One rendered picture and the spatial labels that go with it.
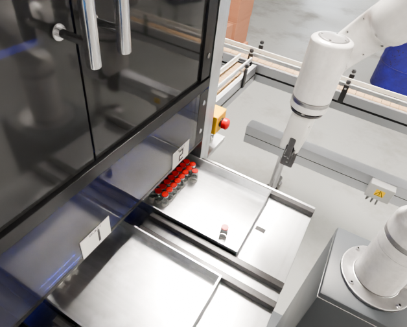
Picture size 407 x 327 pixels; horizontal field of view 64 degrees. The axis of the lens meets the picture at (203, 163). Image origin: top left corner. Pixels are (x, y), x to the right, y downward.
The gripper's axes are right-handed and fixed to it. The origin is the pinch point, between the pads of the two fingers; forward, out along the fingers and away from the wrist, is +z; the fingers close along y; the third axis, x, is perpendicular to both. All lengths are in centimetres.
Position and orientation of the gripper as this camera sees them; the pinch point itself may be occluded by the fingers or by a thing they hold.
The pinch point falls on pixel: (288, 158)
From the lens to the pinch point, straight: 87.7
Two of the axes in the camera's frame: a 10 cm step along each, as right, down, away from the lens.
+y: -4.9, 5.5, -6.8
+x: 8.6, 4.0, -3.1
